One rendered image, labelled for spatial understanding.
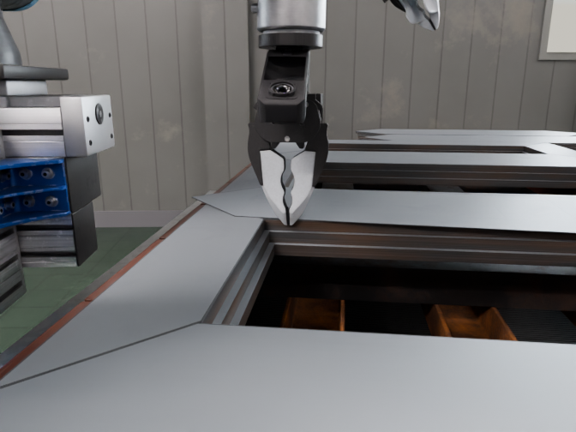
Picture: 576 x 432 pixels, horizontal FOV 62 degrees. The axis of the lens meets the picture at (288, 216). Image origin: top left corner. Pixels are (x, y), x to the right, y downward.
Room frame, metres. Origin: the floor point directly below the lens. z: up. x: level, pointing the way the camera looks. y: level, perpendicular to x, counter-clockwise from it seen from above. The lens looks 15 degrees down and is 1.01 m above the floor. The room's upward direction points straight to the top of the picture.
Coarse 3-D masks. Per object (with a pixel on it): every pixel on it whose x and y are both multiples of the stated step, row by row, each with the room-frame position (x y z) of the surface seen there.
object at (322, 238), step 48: (336, 144) 1.33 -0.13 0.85; (384, 144) 1.31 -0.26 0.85; (432, 192) 0.71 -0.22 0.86; (288, 240) 0.55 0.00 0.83; (336, 240) 0.54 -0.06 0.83; (384, 240) 0.54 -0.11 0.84; (432, 240) 0.53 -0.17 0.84; (480, 240) 0.52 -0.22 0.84; (528, 240) 0.52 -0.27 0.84; (240, 288) 0.39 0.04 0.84
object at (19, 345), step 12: (192, 204) 1.34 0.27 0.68; (180, 216) 1.21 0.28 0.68; (168, 228) 1.10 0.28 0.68; (132, 252) 0.93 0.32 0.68; (120, 264) 0.87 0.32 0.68; (108, 276) 0.81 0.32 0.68; (96, 288) 0.75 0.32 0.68; (72, 300) 0.71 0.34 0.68; (84, 300) 0.71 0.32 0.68; (60, 312) 0.66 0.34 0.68; (48, 324) 0.63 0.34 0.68; (24, 336) 0.59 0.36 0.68; (36, 336) 0.59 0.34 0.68; (12, 348) 0.56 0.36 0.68; (0, 360) 0.53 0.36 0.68
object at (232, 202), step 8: (224, 192) 0.70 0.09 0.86; (232, 192) 0.70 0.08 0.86; (240, 192) 0.70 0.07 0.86; (248, 192) 0.70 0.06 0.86; (256, 192) 0.70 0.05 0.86; (216, 200) 0.65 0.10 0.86; (224, 200) 0.65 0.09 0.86; (232, 200) 0.65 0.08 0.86; (240, 200) 0.65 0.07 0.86; (248, 200) 0.65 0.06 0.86; (224, 208) 0.60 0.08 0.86; (232, 208) 0.60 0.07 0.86; (240, 208) 0.60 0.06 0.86
